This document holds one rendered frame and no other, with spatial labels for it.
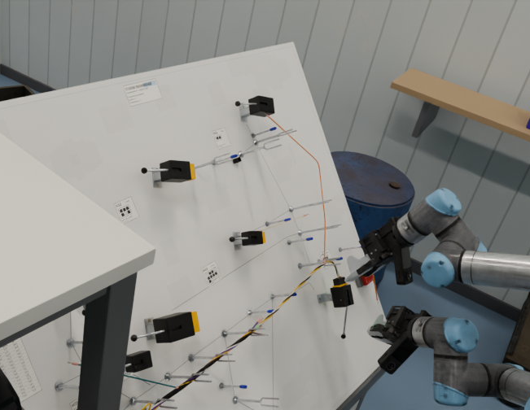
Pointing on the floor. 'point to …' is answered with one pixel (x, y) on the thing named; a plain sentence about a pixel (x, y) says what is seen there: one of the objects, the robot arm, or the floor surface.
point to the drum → (372, 192)
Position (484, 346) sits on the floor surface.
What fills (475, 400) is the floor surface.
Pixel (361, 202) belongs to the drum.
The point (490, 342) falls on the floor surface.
